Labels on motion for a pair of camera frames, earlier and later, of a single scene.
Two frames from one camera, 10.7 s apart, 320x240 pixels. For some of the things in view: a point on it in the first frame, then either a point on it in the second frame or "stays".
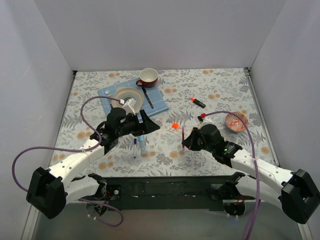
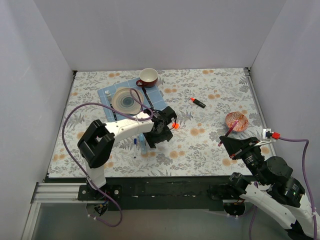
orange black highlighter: x=197 y=102 stays
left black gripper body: x=142 y=122 -> x=160 y=136
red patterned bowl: x=234 y=123 stays
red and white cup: x=148 y=78 stays
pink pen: x=183 y=137 -> x=229 y=131
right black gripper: x=194 y=139 -> x=242 y=150
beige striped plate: x=126 y=93 stays
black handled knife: x=148 y=98 stays
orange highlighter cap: x=175 y=125 stays
